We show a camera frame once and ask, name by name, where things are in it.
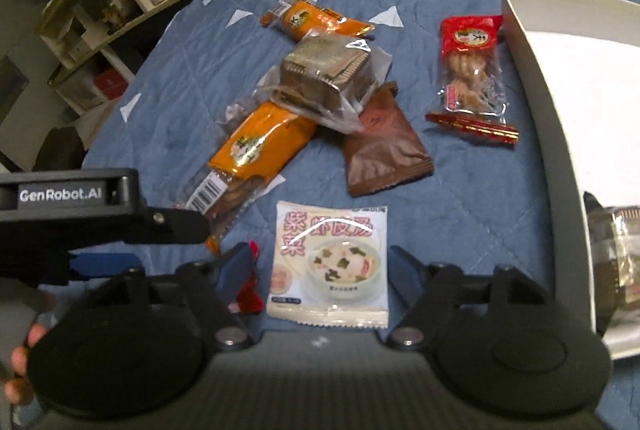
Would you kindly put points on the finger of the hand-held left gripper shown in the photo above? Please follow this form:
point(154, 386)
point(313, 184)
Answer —
point(175, 227)
point(100, 266)

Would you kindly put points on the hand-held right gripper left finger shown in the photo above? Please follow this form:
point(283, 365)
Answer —
point(234, 275)

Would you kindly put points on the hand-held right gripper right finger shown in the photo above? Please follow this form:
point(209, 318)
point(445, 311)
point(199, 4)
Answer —
point(404, 269)

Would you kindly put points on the small red candy packet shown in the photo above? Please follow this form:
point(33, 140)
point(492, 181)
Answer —
point(249, 297)

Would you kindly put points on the square soup packet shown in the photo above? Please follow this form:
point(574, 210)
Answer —
point(325, 260)

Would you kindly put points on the large orange snack packet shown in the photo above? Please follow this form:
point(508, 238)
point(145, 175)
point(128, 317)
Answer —
point(255, 149)

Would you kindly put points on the brown snack packet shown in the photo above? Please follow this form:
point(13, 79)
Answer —
point(385, 149)

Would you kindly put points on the red fried twist packet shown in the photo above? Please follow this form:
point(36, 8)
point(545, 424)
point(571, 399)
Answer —
point(470, 74)

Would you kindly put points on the clear brown cake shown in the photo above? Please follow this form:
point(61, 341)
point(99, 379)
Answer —
point(320, 74)
point(617, 250)

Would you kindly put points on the white cardboard box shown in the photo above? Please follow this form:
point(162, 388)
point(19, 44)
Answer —
point(575, 109)

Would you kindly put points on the small orange snack packet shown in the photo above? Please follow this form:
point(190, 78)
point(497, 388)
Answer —
point(320, 22)

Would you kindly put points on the person's left hand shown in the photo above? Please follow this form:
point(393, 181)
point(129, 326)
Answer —
point(17, 362)

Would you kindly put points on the red box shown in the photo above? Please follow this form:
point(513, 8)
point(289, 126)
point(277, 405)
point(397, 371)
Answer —
point(107, 82)

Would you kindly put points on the blue quilted blanket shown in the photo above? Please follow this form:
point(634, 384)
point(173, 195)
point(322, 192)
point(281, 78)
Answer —
point(200, 59)

